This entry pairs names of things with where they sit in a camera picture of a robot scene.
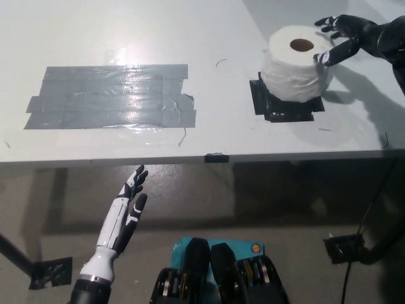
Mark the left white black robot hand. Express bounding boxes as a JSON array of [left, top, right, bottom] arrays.
[[95, 164, 149, 255]]

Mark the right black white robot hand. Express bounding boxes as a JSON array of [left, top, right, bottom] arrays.
[[312, 14, 385, 68]]

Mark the grey duct tape patch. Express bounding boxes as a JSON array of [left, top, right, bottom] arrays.
[[23, 64, 197, 130]]

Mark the white toilet paper roll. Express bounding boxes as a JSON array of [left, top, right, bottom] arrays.
[[259, 25, 336, 104]]

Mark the small black tape piece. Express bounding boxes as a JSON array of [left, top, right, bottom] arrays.
[[204, 152, 230, 164]]

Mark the thin black cable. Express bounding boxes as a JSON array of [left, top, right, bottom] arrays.
[[340, 175, 383, 304]]

